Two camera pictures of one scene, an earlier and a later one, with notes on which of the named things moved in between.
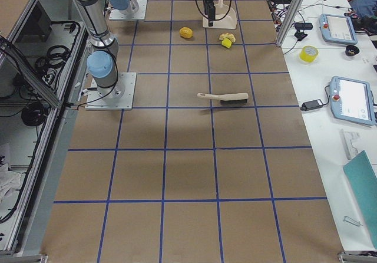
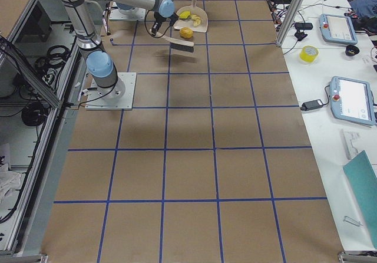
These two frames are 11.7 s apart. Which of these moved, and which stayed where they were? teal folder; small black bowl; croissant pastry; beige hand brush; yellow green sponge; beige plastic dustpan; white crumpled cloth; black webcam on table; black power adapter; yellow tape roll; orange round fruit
Moved: beige hand brush; beige plastic dustpan; croissant pastry; yellow green sponge
Stayed: white crumpled cloth; teal folder; black power adapter; orange round fruit; black webcam on table; yellow tape roll; small black bowl
